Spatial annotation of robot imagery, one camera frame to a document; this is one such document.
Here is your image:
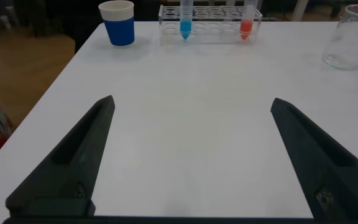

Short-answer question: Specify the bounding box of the clear glass beaker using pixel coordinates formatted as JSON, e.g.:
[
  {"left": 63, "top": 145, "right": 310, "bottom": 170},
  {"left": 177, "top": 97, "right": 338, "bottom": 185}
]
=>
[{"left": 321, "top": 4, "right": 358, "bottom": 71}]

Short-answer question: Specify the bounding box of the blue pigment test tube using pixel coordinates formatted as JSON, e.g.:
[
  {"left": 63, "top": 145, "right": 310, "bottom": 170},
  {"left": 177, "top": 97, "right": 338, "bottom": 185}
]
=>
[{"left": 180, "top": 0, "right": 194, "bottom": 40}]

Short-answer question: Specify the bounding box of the red pigment test tube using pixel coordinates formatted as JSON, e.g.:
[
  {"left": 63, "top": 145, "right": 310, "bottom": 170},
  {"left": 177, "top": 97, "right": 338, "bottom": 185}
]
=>
[{"left": 239, "top": 0, "right": 258, "bottom": 40}]

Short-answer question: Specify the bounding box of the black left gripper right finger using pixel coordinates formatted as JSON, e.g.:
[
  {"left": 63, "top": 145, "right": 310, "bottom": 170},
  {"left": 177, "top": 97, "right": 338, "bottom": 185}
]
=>
[{"left": 270, "top": 97, "right": 358, "bottom": 220}]

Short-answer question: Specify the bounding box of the clear acrylic test tube rack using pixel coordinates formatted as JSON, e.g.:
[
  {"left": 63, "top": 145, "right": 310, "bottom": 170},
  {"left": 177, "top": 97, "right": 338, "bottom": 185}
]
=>
[{"left": 158, "top": 4, "right": 263, "bottom": 46}]

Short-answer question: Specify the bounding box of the blue white paper cup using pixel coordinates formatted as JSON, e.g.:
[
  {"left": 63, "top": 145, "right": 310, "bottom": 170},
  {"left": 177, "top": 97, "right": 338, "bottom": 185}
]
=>
[{"left": 98, "top": 0, "right": 135, "bottom": 47}]

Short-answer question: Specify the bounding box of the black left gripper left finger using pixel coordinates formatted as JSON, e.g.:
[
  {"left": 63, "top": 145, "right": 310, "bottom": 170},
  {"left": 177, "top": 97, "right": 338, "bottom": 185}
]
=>
[{"left": 5, "top": 95, "right": 116, "bottom": 218}]

